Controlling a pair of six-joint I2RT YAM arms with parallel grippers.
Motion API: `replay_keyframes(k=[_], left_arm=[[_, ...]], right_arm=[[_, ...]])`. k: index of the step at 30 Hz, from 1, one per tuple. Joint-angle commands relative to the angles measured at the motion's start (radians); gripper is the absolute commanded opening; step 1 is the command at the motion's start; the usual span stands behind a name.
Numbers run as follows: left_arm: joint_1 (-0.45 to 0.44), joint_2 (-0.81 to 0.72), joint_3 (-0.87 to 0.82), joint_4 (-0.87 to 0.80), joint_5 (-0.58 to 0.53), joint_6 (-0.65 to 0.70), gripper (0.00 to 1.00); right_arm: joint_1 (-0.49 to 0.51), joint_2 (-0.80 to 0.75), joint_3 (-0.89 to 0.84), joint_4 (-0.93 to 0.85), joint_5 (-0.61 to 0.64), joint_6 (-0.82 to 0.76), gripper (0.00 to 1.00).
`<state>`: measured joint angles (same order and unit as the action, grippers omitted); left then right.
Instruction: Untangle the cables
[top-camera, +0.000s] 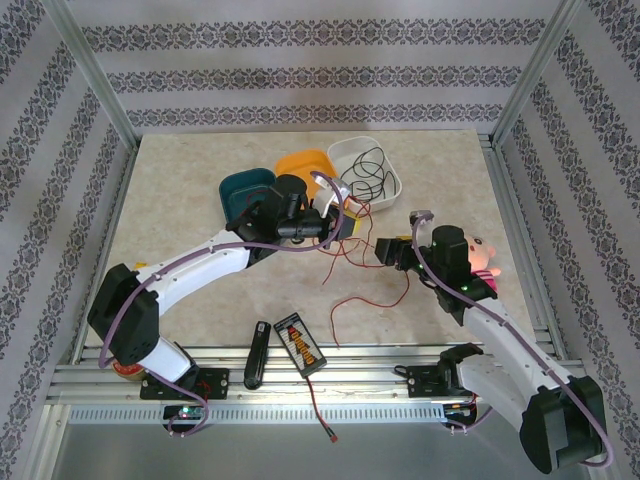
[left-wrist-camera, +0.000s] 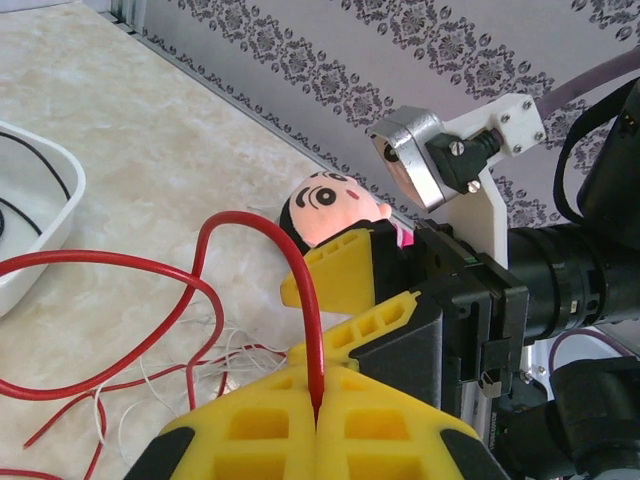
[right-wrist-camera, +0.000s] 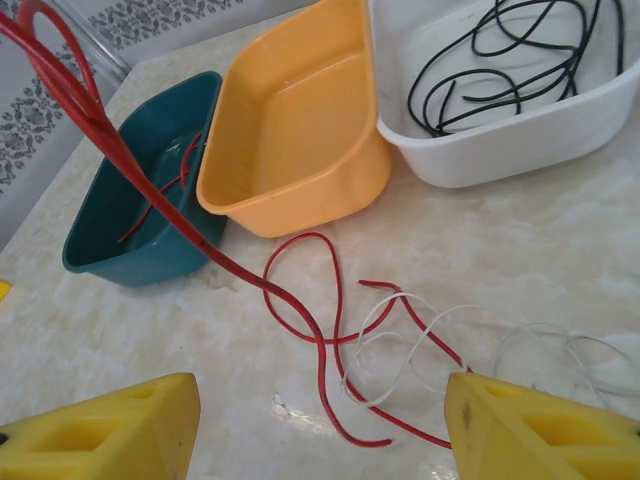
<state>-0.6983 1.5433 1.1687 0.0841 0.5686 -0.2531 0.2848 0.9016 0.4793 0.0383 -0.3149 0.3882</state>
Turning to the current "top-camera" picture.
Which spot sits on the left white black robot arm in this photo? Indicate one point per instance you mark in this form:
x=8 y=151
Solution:
x=200 y=265

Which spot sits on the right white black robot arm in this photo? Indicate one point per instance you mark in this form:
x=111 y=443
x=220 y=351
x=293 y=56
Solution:
x=505 y=345

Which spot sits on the pink plush doll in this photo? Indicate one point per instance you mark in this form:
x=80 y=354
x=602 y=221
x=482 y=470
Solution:
x=480 y=250

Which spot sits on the teal plastic bin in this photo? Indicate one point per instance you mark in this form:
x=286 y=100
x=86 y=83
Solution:
x=240 y=190

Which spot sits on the orange plastic bin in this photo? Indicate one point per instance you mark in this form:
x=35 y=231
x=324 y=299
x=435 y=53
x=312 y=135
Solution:
x=300 y=162

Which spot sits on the white plastic bin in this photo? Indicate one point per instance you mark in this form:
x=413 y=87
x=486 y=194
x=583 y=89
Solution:
x=350 y=150

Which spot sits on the black orange-labelled battery checker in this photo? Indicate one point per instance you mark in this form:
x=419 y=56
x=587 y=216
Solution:
x=300 y=345

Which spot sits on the black handheld device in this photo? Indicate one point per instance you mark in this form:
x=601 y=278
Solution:
x=257 y=350

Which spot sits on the small green-lit circuit board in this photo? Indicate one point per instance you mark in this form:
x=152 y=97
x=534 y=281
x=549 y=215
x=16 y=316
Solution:
x=186 y=412

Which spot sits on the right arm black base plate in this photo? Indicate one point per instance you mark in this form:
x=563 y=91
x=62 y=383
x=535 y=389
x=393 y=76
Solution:
x=425 y=382

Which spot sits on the aluminium rail frame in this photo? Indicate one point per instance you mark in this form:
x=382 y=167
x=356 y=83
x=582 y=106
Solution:
x=350 y=382

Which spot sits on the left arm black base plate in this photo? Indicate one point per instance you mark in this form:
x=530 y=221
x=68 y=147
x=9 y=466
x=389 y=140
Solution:
x=215 y=382

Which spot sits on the aluminium frame post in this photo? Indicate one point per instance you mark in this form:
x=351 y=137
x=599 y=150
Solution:
x=90 y=70
x=535 y=75

